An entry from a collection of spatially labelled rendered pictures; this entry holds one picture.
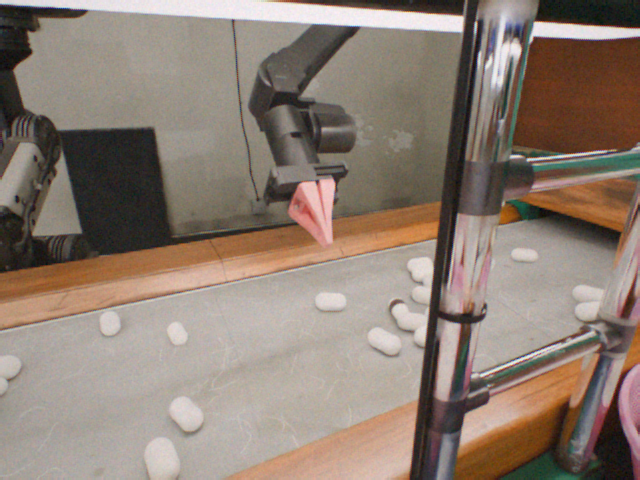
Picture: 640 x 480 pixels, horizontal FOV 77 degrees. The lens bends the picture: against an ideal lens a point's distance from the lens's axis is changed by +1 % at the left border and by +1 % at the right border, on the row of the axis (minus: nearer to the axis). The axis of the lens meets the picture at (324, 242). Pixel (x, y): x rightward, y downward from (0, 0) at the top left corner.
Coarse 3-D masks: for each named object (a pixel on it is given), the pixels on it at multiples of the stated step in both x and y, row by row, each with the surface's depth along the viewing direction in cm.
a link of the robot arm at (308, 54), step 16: (304, 32) 64; (320, 32) 65; (336, 32) 67; (352, 32) 73; (288, 48) 59; (304, 48) 61; (320, 48) 63; (336, 48) 68; (288, 64) 57; (304, 64) 59; (320, 64) 64; (256, 80) 55; (304, 80) 59; (256, 96) 56; (256, 112) 58
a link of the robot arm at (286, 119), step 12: (276, 108) 53; (288, 108) 54; (264, 120) 54; (276, 120) 53; (288, 120) 53; (300, 120) 54; (312, 120) 56; (264, 132) 55; (276, 132) 52; (288, 132) 52; (300, 132) 53; (312, 132) 56
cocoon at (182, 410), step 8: (176, 400) 33; (184, 400) 33; (176, 408) 32; (184, 408) 32; (192, 408) 32; (176, 416) 32; (184, 416) 31; (192, 416) 31; (200, 416) 32; (184, 424) 31; (192, 424) 31; (200, 424) 32
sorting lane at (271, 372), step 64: (384, 256) 63; (576, 256) 63; (64, 320) 46; (128, 320) 46; (192, 320) 46; (256, 320) 46; (320, 320) 46; (384, 320) 46; (512, 320) 46; (576, 320) 46; (64, 384) 37; (128, 384) 37; (192, 384) 37; (256, 384) 37; (320, 384) 37; (384, 384) 37; (0, 448) 31; (64, 448) 31; (128, 448) 31; (192, 448) 30; (256, 448) 31
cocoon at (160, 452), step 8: (160, 440) 29; (168, 440) 29; (152, 448) 28; (160, 448) 28; (168, 448) 28; (144, 456) 28; (152, 456) 28; (160, 456) 28; (168, 456) 28; (176, 456) 28; (152, 464) 27; (160, 464) 27; (168, 464) 27; (176, 464) 28; (152, 472) 27; (160, 472) 27; (168, 472) 27; (176, 472) 27
